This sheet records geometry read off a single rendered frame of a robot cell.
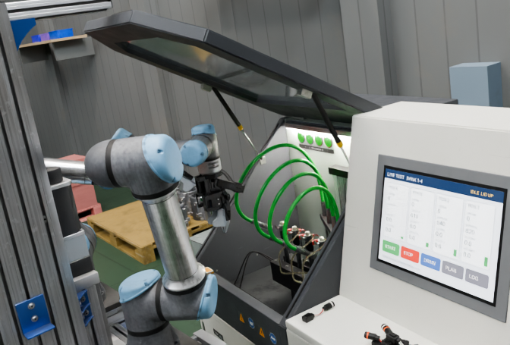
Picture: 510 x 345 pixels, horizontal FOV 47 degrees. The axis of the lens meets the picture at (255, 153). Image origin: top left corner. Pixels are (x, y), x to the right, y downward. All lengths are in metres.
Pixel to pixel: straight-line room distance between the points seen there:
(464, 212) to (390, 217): 0.26
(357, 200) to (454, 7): 1.94
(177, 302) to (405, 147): 0.76
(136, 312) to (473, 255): 0.88
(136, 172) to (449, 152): 0.80
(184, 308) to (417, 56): 2.58
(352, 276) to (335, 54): 2.50
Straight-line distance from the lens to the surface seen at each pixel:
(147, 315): 1.62
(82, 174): 1.97
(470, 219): 1.57
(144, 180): 1.35
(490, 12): 3.47
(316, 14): 4.28
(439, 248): 1.64
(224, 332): 2.37
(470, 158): 1.56
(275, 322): 1.94
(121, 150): 1.36
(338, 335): 1.77
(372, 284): 1.85
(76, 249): 1.77
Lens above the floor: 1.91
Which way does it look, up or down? 13 degrees down
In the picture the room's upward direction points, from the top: 9 degrees counter-clockwise
